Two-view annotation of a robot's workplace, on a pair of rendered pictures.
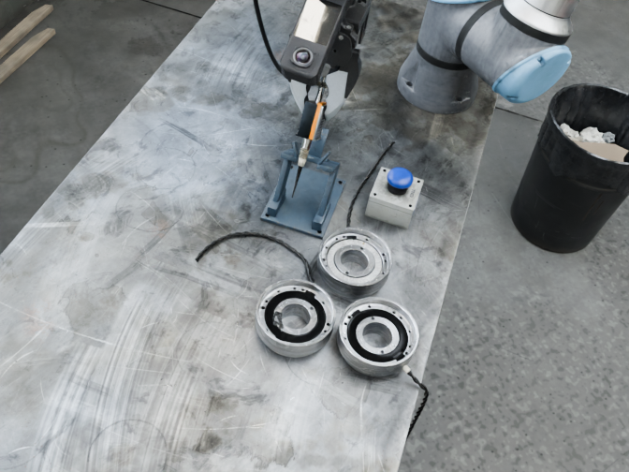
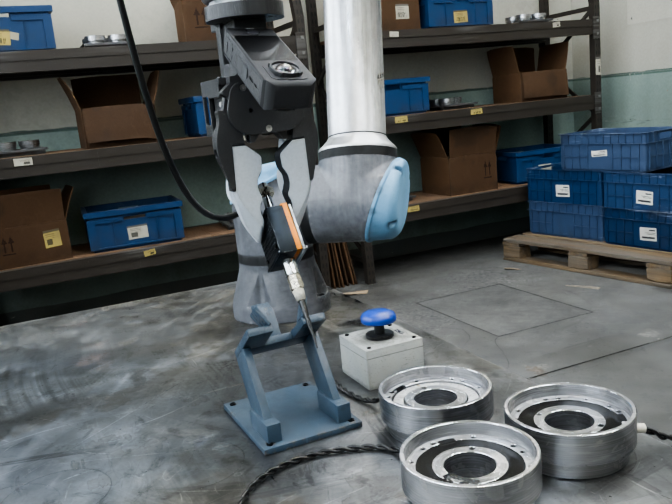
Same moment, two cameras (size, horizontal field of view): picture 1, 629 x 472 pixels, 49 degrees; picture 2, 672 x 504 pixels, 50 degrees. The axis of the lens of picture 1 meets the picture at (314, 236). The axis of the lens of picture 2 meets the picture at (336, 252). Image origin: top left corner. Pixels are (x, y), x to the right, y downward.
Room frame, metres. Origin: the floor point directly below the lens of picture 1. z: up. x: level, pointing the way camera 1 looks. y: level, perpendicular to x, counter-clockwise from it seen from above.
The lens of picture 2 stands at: (0.13, 0.36, 1.11)
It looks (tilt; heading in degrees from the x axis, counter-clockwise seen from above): 12 degrees down; 326
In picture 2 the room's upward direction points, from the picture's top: 6 degrees counter-clockwise
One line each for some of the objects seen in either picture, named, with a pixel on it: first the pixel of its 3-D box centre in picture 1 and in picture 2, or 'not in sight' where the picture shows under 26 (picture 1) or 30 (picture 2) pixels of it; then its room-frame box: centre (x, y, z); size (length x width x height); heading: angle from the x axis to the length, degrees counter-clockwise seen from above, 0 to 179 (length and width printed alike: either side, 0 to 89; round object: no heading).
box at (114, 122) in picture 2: not in sight; (112, 109); (4.09, -0.98, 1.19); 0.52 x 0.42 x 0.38; 79
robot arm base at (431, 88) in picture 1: (443, 66); (279, 279); (1.08, -0.18, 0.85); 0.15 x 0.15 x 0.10
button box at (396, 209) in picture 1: (395, 194); (379, 352); (0.76, -0.11, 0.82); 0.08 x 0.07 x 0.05; 169
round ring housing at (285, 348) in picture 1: (295, 319); (470, 474); (0.50, 0.01, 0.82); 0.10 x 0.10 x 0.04
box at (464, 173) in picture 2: not in sight; (456, 159); (3.68, -3.12, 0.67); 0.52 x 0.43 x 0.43; 79
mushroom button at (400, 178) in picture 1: (398, 185); (379, 332); (0.75, -0.11, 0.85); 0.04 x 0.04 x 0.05
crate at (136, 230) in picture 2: not in sight; (132, 223); (4.10, -0.99, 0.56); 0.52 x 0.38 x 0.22; 76
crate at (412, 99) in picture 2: not in sight; (380, 99); (3.79, -2.59, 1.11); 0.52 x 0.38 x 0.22; 79
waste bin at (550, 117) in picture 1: (577, 175); not in sight; (1.58, -0.75, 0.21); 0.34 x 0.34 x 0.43
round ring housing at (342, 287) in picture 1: (353, 263); (436, 405); (0.61, -0.06, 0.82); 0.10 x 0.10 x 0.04
